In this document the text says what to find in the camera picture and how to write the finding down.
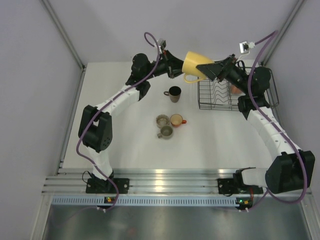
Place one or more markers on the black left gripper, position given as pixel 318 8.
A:
pixel 175 65

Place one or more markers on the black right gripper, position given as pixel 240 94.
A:
pixel 213 69

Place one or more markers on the yellow ceramic mug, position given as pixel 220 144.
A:
pixel 190 63

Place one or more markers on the pink ceramic mug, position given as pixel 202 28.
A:
pixel 234 90

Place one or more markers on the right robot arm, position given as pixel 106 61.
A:
pixel 291 168

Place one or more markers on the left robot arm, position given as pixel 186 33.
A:
pixel 96 125

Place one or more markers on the dark brown mug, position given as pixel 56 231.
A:
pixel 174 93

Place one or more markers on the small orange cup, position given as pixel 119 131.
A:
pixel 177 120

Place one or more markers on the fluted beige small cup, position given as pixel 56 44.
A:
pixel 162 120

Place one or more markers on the grey-brown stoneware cup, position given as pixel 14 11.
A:
pixel 166 132

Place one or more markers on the grey wire dish rack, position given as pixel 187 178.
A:
pixel 215 95

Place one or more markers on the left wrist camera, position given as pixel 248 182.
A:
pixel 161 44

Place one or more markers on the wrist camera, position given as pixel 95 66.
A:
pixel 245 47
pixel 161 44

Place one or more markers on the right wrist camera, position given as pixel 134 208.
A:
pixel 245 47

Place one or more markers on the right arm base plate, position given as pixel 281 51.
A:
pixel 230 186

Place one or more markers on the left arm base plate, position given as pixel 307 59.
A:
pixel 100 186

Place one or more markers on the aluminium mounting rail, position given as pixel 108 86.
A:
pixel 166 182

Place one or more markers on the perforated cable duct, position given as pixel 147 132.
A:
pixel 185 201

